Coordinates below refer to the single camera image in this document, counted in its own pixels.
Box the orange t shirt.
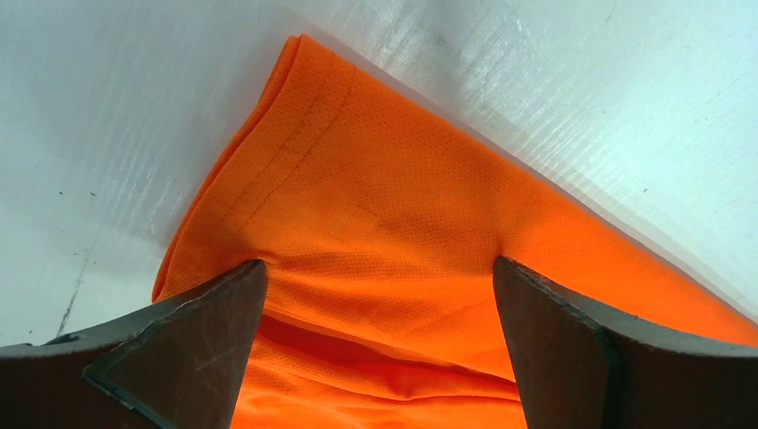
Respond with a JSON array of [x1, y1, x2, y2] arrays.
[[153, 35, 757, 428]]

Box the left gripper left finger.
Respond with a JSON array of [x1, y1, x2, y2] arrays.
[[1, 260, 267, 428]]

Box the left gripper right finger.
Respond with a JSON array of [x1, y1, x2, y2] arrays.
[[493, 257, 757, 428]]

